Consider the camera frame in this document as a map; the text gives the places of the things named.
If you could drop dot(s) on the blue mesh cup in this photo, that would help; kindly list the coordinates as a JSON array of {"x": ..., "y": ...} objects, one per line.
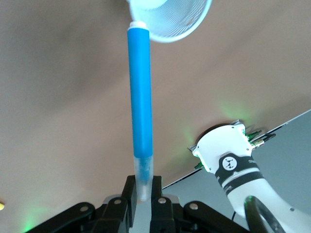
[{"x": 175, "y": 21}]

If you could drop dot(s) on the blue marker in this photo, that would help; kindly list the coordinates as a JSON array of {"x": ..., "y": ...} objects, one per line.
[{"x": 141, "y": 97}]

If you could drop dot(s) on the brown table cover sheet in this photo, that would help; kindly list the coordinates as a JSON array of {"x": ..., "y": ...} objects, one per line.
[{"x": 60, "y": 97}]

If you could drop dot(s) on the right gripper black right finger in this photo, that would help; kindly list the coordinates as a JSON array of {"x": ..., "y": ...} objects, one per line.
[{"x": 161, "y": 213}]

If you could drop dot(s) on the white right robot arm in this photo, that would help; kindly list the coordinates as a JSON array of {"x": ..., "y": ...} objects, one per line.
[{"x": 230, "y": 145}]

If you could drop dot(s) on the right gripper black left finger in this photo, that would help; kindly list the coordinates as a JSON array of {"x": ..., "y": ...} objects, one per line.
[{"x": 121, "y": 213}]

